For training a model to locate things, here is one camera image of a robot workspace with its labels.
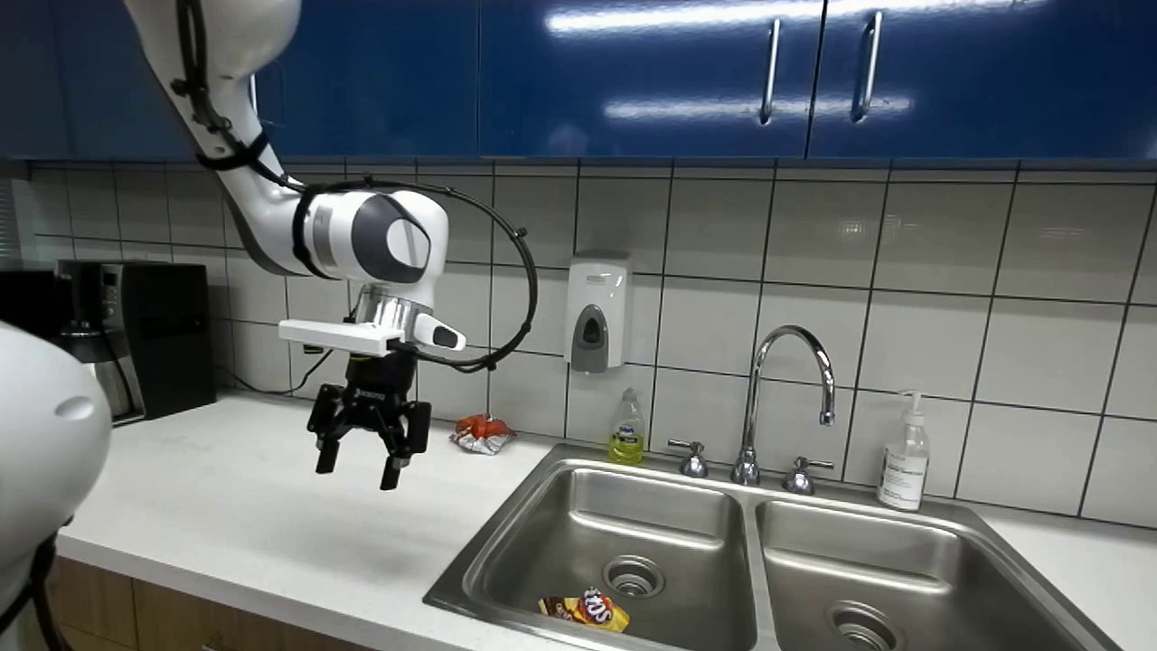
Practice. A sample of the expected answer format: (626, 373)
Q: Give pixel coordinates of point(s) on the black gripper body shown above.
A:
(382, 411)

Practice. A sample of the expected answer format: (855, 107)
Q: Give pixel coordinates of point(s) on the yellow snack packet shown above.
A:
(590, 610)

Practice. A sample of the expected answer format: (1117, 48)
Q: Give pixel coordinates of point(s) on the red snack packet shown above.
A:
(483, 435)

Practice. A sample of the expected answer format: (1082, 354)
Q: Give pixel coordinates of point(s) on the stainless steel double sink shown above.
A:
(674, 529)

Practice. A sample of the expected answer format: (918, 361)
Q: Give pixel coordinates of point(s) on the black countertop appliance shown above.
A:
(155, 336)

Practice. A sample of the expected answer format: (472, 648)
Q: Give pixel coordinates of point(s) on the wooden base cabinet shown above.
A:
(167, 616)

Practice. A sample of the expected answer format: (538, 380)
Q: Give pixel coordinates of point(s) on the yellow dish soap bottle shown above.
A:
(626, 437)

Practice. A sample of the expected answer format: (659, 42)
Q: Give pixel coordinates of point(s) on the chrome faucet knob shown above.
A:
(800, 477)
(691, 459)

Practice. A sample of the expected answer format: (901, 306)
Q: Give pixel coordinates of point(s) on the blue cabinet door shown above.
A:
(652, 75)
(397, 75)
(1014, 83)
(59, 83)

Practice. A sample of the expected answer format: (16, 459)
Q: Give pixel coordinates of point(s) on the chrome gooseneck faucet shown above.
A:
(752, 411)

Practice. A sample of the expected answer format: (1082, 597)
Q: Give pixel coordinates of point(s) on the clear pump soap bottle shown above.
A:
(901, 471)

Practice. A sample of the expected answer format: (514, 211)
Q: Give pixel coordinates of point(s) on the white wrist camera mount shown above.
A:
(336, 332)

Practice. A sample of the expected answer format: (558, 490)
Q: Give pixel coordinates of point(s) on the white wall soap dispenser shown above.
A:
(595, 312)

